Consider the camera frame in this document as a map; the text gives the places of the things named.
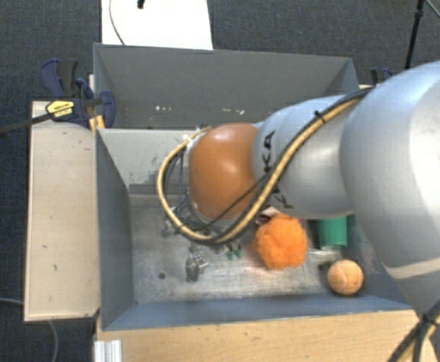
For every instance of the green plastic cup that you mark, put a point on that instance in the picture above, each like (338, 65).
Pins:
(332, 232)

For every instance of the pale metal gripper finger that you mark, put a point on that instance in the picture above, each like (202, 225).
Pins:
(191, 270)
(203, 264)

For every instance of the orange fluffy ball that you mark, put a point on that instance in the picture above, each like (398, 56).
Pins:
(282, 241)

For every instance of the red and white packet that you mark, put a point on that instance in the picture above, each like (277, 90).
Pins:
(266, 219)

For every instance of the grey metal bin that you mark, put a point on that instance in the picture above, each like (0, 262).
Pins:
(155, 89)

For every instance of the pale wood flat board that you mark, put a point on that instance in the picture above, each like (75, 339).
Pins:
(61, 209)

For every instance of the orange tennis ball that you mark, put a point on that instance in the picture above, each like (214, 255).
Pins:
(345, 277)

